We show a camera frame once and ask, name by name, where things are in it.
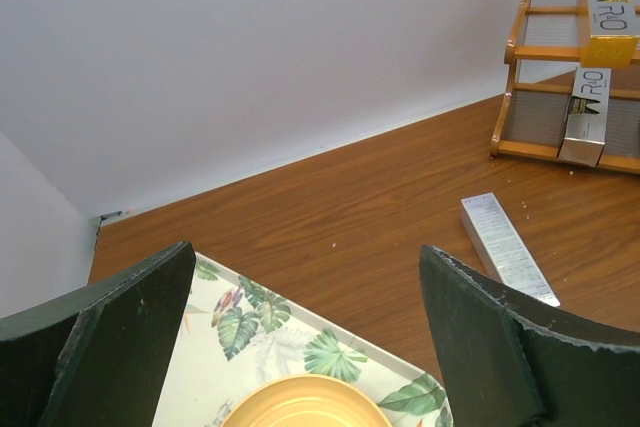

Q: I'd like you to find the silver angled R&O box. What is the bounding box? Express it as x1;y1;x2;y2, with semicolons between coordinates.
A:
558;67;611;167

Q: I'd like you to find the silver toothpaste box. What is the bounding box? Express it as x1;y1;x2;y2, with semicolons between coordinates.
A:
460;193;561;307

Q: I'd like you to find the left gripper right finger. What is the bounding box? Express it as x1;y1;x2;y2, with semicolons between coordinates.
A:
419;246;639;426

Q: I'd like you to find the gold R&O box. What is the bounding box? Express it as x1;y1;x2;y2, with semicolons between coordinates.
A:
576;0;639;68

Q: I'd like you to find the wooden tiered shelf rack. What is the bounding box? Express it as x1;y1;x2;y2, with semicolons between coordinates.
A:
490;0;639;174

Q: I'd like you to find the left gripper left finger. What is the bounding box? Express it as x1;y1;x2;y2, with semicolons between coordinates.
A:
1;242;195;426

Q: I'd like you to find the orange round plate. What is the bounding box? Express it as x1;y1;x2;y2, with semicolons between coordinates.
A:
222;374;391;427

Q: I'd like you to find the floral leaf pattern tray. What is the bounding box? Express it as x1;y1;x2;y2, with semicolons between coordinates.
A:
153;254;454;426

